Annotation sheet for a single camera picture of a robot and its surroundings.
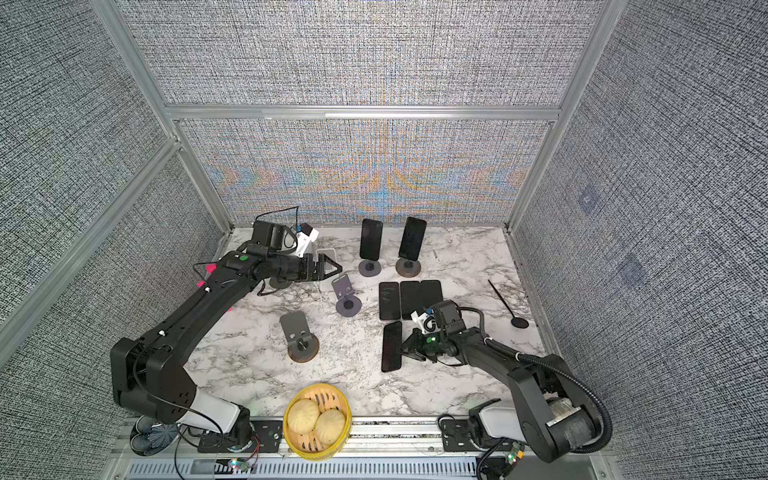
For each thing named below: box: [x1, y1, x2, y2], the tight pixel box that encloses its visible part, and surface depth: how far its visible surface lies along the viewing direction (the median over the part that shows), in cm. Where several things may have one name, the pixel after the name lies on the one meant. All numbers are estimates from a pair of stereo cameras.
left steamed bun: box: [287, 398, 320, 436], surface depth 73 cm
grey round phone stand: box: [358, 259, 381, 277], surface depth 108 cm
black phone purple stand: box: [400, 281, 422, 320], surface depth 100 cm
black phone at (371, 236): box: [360, 218, 384, 261], surface depth 100 cm
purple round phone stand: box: [332, 274, 363, 318], surface depth 98 cm
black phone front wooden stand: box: [421, 280, 443, 309], surface depth 102 cm
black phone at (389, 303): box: [379, 282, 400, 320], surface depth 100 cm
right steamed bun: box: [314, 409, 346, 446], surface depth 71 cm
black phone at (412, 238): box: [398, 217, 427, 261], surface depth 102 cm
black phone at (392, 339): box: [381, 321, 402, 372], surface depth 89 cm
